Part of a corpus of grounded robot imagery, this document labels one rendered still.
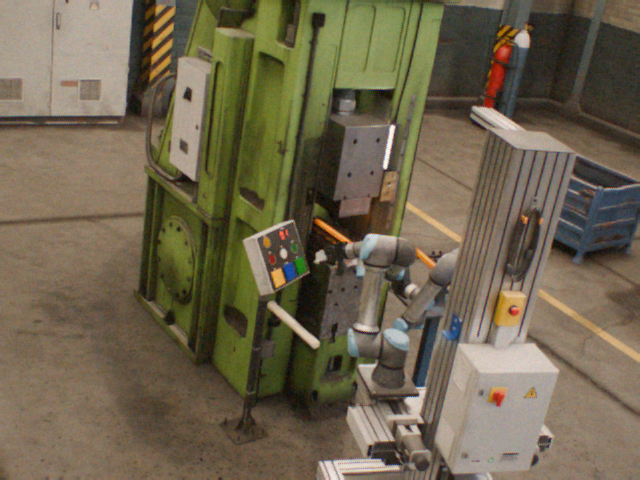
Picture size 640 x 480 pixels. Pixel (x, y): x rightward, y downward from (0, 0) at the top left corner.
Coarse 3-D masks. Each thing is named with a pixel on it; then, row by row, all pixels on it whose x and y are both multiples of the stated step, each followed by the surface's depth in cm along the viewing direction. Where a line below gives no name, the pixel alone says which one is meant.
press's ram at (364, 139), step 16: (336, 128) 441; (352, 128) 437; (368, 128) 443; (384, 128) 449; (336, 144) 443; (352, 144) 441; (368, 144) 448; (384, 144) 454; (336, 160) 444; (352, 160) 446; (368, 160) 452; (384, 160) 458; (320, 176) 457; (336, 176) 445; (352, 176) 450; (368, 176) 457; (320, 192) 459; (336, 192) 449; (352, 192) 455; (368, 192) 461
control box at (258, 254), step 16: (288, 224) 432; (256, 240) 409; (272, 240) 419; (288, 240) 430; (256, 256) 411; (288, 256) 427; (304, 256) 438; (256, 272) 414; (304, 272) 436; (272, 288) 412
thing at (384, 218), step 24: (408, 24) 449; (432, 24) 458; (408, 48) 455; (432, 48) 465; (360, 96) 487; (384, 96) 470; (408, 96) 468; (384, 120) 472; (408, 120) 476; (408, 144) 484; (408, 168) 492; (360, 216) 499; (384, 216) 495; (384, 288) 522; (384, 312) 529
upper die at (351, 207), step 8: (320, 200) 468; (328, 200) 462; (344, 200) 454; (352, 200) 457; (360, 200) 460; (368, 200) 464; (328, 208) 463; (336, 208) 457; (344, 208) 456; (352, 208) 460; (360, 208) 463; (368, 208) 466; (344, 216) 459
